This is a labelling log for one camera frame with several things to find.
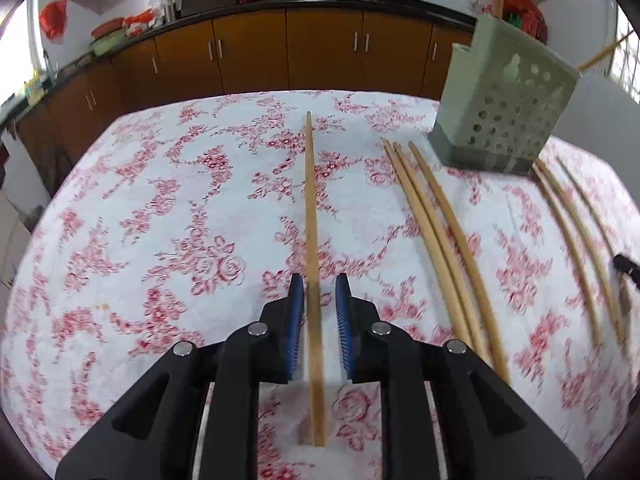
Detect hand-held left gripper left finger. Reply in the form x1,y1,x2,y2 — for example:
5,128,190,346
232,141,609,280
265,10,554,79
56,273,306,480

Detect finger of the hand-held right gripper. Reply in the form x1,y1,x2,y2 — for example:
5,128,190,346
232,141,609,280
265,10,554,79
612,254,640,291

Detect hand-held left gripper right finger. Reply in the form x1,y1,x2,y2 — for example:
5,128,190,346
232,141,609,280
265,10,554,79
335,273,586,480

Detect green perforated utensil holder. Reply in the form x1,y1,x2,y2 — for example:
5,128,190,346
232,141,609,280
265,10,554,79
427,15,583,177

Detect window with bars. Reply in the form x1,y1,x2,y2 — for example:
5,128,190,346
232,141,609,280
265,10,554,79
600,0,640,106

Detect brown lower kitchen cabinets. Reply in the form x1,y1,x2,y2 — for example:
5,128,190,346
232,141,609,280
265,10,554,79
15,7,476,161

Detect red bags and bottles cluster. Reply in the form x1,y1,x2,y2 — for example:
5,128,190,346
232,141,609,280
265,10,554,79
502,0,549,43

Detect pale green basin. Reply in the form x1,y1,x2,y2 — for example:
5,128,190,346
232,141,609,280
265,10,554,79
91,32,128,57

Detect red and white plastic bags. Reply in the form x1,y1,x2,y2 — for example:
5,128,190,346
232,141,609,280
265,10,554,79
124,9,164,37

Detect red basin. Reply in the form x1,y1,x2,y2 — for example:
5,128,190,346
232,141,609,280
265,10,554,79
91,17,126,37

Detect window with plain frame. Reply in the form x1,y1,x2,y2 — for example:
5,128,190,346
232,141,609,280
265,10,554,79
0,0,42,107

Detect red plastic bag on wall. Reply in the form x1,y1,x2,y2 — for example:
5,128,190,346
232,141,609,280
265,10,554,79
39,0,68,40

